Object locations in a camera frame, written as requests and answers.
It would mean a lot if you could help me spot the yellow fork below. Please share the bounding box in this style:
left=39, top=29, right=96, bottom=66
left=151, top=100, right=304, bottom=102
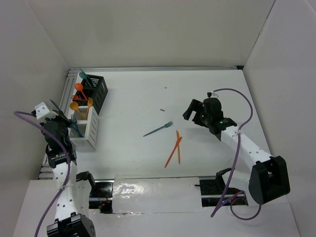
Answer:
left=84, top=97, right=93, bottom=120

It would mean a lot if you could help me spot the white utensil caddy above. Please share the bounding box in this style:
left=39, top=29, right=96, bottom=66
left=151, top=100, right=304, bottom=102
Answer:
left=68, top=106, right=99, bottom=152

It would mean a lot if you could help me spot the dark blue fork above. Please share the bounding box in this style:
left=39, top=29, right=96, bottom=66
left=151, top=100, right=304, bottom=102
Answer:
left=71, top=114, right=83, bottom=138

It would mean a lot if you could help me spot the dark blue knife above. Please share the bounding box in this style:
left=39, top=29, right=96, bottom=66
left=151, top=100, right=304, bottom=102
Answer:
left=50, top=99, right=64, bottom=116

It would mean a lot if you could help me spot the teal fork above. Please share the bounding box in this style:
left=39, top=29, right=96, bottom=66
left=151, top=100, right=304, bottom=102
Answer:
left=143, top=121, right=173, bottom=137

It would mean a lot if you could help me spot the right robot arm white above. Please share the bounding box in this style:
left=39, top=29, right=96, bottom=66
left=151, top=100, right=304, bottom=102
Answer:
left=183, top=97, right=290, bottom=206

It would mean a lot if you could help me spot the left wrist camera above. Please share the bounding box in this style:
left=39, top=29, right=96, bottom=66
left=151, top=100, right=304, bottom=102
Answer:
left=35, top=102, right=58, bottom=122

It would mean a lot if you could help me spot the aluminium frame rail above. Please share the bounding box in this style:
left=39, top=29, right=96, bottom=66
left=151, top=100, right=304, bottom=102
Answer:
left=82, top=65, right=244, bottom=73

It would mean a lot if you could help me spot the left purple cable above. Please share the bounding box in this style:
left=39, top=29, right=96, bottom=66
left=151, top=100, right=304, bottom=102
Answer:
left=14, top=111, right=72, bottom=237

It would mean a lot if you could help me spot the orange knife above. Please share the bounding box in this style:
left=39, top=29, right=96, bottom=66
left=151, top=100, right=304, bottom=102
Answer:
left=164, top=137, right=182, bottom=168

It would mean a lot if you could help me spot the yellow spoon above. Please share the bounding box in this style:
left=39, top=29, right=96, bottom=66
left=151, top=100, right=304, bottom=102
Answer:
left=70, top=102, right=86, bottom=120

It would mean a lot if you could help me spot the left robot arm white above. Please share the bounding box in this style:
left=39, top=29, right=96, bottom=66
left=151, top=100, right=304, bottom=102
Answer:
left=41, top=110, right=97, bottom=237

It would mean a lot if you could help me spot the black utensil caddy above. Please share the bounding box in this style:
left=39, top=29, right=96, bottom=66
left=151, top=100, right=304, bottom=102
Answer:
left=77, top=75, right=108, bottom=114

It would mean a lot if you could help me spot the white foil panel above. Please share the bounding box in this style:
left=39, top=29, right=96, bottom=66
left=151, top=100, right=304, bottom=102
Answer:
left=112, top=177, right=202, bottom=214

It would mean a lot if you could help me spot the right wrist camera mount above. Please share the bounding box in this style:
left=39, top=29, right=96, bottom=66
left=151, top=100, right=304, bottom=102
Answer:
left=207, top=91, right=219, bottom=98

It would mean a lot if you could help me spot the teal spoon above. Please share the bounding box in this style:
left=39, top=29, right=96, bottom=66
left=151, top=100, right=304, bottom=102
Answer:
left=79, top=69, right=93, bottom=87

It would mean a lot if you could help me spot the yellow knife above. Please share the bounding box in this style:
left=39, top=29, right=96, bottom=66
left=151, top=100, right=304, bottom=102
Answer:
left=176, top=130, right=181, bottom=164

